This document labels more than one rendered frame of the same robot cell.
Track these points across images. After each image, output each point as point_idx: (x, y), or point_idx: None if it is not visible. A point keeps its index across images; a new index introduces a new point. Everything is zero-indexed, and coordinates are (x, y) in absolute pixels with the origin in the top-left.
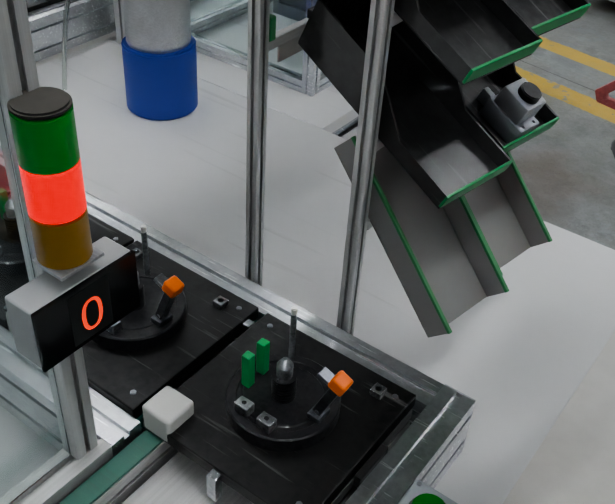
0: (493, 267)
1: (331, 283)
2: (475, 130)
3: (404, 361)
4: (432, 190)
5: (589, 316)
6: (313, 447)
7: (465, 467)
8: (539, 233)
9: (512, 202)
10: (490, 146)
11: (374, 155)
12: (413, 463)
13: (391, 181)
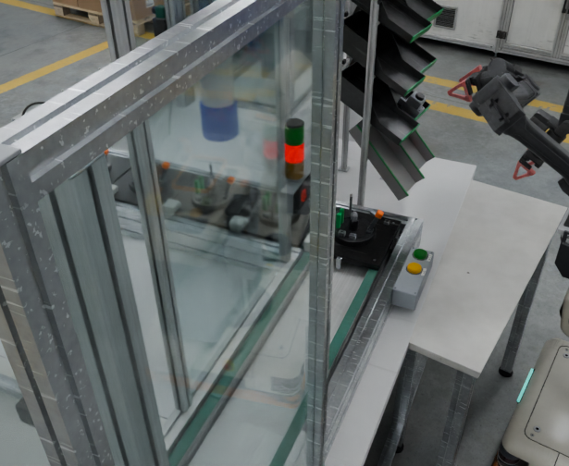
0: (416, 169)
1: (340, 196)
2: (402, 114)
3: None
4: (395, 139)
5: (454, 189)
6: (371, 243)
7: (423, 249)
8: (429, 154)
9: (415, 144)
10: (410, 119)
11: (369, 129)
12: (408, 242)
13: (371, 141)
